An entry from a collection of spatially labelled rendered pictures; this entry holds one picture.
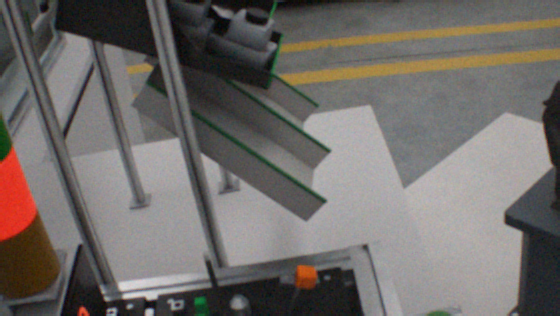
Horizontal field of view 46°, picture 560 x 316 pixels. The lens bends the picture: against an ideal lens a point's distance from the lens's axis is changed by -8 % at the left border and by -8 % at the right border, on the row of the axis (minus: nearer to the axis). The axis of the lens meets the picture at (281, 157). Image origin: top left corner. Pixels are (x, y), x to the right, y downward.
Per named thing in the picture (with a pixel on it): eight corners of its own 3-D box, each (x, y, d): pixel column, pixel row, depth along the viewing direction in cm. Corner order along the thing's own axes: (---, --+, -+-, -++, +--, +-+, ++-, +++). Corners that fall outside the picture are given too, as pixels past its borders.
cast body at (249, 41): (272, 64, 91) (287, 16, 87) (261, 77, 87) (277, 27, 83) (212, 42, 91) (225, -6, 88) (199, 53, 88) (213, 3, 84)
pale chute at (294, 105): (303, 123, 119) (319, 104, 117) (296, 165, 108) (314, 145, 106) (164, 28, 113) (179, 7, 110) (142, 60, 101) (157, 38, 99)
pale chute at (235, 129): (313, 169, 106) (331, 149, 104) (306, 223, 95) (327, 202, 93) (156, 63, 100) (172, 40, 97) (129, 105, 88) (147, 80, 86)
